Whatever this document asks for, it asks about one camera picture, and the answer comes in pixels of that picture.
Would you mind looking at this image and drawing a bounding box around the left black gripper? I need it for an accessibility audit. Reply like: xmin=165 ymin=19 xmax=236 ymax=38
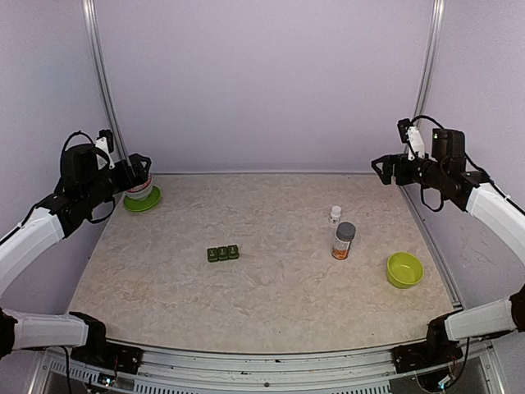
xmin=83 ymin=153 xmax=151 ymax=208

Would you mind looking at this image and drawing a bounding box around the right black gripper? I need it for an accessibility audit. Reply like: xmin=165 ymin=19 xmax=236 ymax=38
xmin=372 ymin=152 xmax=448 ymax=189

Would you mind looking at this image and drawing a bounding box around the small white pill bottle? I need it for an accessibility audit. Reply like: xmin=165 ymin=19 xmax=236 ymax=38
xmin=330 ymin=205 xmax=342 ymax=225

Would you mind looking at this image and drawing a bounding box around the green weekly pill organizer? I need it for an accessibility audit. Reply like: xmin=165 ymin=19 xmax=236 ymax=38
xmin=207 ymin=245 xmax=240 ymax=263

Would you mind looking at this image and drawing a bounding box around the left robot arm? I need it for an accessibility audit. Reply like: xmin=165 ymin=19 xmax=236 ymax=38
xmin=1 ymin=130 xmax=151 ymax=365

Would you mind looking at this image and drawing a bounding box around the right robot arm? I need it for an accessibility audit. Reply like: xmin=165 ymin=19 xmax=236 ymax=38
xmin=371 ymin=120 xmax=524 ymax=364

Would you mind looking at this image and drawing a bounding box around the red patterned white bowl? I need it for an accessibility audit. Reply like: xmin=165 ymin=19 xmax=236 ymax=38
xmin=125 ymin=174 xmax=153 ymax=200

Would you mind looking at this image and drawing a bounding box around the lime green plate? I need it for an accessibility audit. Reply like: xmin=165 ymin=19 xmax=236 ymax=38
xmin=124 ymin=186 xmax=162 ymax=213

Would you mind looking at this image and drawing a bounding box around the orange pill bottle grey cap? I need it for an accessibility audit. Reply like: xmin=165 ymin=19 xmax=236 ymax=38
xmin=331 ymin=222 xmax=356 ymax=260

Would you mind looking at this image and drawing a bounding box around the lime green bowl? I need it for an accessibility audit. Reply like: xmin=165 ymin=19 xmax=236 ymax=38
xmin=386 ymin=252 xmax=425 ymax=289

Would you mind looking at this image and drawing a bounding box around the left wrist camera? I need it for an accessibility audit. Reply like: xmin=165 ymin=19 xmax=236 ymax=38
xmin=95 ymin=129 xmax=115 ymax=170

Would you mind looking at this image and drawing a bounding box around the right aluminium frame post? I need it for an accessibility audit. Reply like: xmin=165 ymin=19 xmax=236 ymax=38
xmin=413 ymin=0 xmax=446 ymax=116

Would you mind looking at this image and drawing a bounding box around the aluminium frame post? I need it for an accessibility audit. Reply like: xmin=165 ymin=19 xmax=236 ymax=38
xmin=413 ymin=0 xmax=446 ymax=116
xmin=81 ymin=0 xmax=128 ymax=159

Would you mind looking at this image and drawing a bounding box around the left aluminium frame post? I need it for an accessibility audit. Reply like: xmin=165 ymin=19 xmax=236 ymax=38
xmin=81 ymin=0 xmax=128 ymax=159

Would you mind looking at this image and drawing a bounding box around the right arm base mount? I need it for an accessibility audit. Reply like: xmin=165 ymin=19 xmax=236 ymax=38
xmin=391 ymin=314 xmax=463 ymax=373

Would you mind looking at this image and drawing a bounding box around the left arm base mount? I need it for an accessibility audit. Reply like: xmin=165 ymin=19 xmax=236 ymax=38
xmin=69 ymin=312 xmax=143 ymax=375

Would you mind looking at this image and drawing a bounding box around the front aluminium rail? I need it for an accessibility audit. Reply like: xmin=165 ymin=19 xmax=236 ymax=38
xmin=26 ymin=343 xmax=508 ymax=393

